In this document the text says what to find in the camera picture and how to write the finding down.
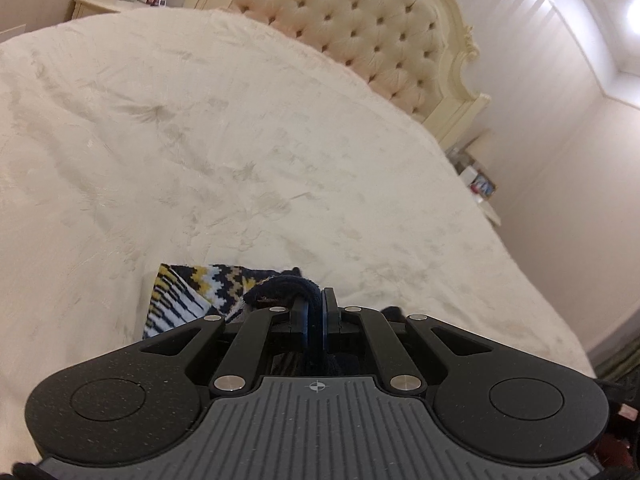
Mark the tufted cream headboard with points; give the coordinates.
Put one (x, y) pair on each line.
(360, 20)

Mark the ceiling light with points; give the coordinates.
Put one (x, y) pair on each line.
(634, 10)

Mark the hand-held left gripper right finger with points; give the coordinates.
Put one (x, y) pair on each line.
(330, 325)

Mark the patterned knit sweater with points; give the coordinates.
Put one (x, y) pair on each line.
(190, 290)

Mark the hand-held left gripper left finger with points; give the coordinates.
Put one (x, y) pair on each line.
(312, 327)

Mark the cream nightstand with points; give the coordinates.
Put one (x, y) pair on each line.
(492, 215)
(95, 4)

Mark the wooden photo frame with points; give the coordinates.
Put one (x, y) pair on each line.
(484, 185)

